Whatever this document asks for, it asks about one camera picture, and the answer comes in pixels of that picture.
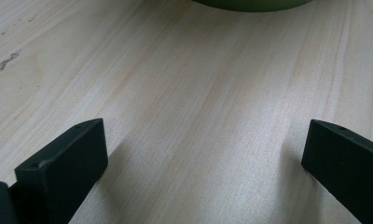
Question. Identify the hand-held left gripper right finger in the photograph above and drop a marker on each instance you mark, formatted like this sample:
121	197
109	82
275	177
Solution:
346	161

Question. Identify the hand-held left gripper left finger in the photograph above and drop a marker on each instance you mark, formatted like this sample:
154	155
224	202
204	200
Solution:
63	168

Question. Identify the green plastic trash bin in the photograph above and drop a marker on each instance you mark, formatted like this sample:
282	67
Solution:
253	4

